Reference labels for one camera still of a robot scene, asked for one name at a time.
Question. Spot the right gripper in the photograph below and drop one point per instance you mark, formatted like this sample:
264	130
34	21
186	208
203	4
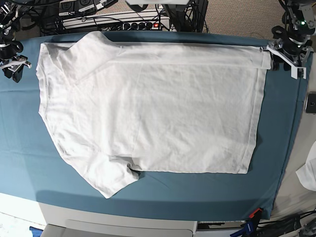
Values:
10	62

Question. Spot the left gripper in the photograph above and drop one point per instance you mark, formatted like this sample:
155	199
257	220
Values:
290	46

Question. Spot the white T-shirt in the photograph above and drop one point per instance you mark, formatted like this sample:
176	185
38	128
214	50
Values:
115	110

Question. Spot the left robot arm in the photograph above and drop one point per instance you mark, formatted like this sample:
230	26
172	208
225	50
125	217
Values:
298	12

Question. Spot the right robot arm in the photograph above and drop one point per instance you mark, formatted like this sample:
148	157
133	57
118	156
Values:
10	16

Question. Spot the silver phone device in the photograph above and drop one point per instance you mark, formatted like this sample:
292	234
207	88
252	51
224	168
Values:
310	106

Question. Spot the teal table cloth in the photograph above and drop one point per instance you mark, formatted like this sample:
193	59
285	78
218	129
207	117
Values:
31	168

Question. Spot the white cloth at right edge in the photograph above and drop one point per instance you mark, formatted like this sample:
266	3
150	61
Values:
307	173

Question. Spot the grey plastic bin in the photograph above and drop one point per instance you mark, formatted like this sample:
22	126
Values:
86	229

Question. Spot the orange black clamp bottom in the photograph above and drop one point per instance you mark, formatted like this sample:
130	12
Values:
256	214

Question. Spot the blue black clamp bottom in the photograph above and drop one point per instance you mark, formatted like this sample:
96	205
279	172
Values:
248	229

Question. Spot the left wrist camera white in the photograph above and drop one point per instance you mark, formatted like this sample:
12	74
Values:
298	72

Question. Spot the black power strip red switch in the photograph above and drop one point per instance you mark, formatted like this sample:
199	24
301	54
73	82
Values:
135	26

